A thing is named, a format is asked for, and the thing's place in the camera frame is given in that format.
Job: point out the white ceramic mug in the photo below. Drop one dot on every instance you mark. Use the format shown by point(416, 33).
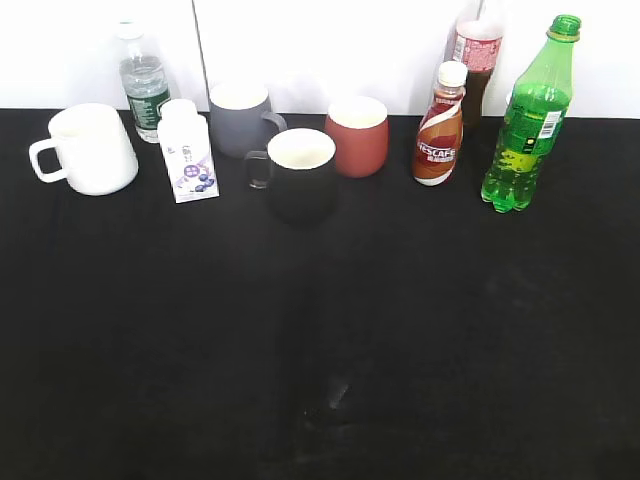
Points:
point(94, 151)

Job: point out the green soda bottle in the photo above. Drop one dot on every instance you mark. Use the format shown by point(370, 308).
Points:
point(538, 104)

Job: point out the red ceramic cup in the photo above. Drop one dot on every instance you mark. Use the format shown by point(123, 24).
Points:
point(359, 127)

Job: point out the cola bottle red label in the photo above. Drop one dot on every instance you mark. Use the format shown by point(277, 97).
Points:
point(475, 40)

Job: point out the black ceramic mug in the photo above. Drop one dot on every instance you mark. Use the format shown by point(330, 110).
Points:
point(297, 172)

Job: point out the grey ceramic mug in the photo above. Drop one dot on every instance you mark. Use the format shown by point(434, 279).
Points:
point(241, 118)

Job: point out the Nescafe coffee bottle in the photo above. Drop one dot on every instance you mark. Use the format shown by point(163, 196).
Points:
point(440, 133)

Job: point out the white purple yogurt carton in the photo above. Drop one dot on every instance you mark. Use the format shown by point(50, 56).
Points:
point(183, 135)

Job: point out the clear water bottle green label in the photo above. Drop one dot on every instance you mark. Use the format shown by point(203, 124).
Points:
point(143, 78)

